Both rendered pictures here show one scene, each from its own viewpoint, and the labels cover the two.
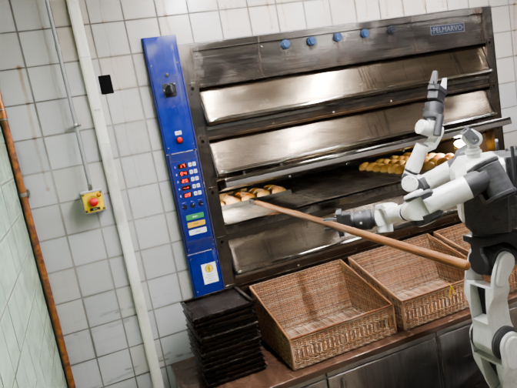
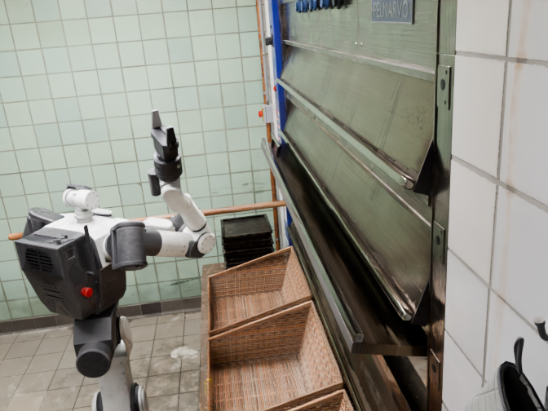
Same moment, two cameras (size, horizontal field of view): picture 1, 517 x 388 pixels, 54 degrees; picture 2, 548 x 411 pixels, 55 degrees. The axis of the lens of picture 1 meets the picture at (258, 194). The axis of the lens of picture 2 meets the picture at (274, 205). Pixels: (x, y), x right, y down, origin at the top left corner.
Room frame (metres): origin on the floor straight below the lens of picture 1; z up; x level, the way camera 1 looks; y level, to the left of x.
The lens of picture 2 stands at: (3.06, -2.39, 2.00)
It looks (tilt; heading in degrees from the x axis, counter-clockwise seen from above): 20 degrees down; 104
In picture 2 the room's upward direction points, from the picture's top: 5 degrees counter-clockwise
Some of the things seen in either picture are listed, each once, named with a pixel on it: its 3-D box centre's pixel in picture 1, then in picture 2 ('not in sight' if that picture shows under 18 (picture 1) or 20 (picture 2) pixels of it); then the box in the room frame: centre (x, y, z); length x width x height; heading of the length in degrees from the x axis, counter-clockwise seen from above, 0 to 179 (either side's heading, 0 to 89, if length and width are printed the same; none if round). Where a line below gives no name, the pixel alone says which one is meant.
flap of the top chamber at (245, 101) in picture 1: (358, 79); (323, 81); (2.84, -0.65, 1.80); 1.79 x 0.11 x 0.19; 109
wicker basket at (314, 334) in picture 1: (319, 308); (255, 298); (2.41, -0.20, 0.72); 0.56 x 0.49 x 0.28; 109
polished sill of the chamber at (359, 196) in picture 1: (372, 192); (337, 258); (2.87, -0.65, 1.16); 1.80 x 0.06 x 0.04; 109
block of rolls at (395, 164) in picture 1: (409, 162); not in sight; (3.45, -1.06, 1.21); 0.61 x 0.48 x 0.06; 19
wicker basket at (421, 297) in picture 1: (417, 276); (268, 373); (2.59, -0.76, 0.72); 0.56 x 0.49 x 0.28; 109
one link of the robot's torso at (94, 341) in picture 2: (501, 247); (98, 333); (2.04, -0.97, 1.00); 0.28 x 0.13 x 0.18; 110
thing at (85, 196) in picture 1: (93, 201); (268, 112); (2.32, 0.75, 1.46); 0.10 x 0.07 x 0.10; 109
